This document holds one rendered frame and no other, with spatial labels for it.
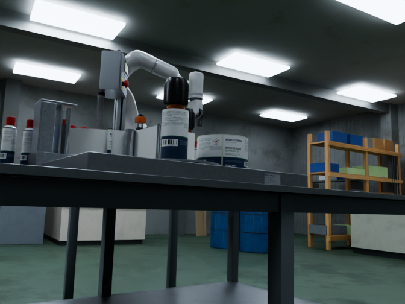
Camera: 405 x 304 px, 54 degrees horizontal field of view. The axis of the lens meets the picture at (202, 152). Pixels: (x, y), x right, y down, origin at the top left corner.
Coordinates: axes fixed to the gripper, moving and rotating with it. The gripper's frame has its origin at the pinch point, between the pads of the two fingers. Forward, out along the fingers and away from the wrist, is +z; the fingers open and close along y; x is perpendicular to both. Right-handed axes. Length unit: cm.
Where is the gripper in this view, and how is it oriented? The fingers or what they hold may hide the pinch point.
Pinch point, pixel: (194, 126)
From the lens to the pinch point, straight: 227.9
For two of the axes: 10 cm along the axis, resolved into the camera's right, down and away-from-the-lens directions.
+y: 5.9, -0.9, -8.0
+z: -0.3, 9.9, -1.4
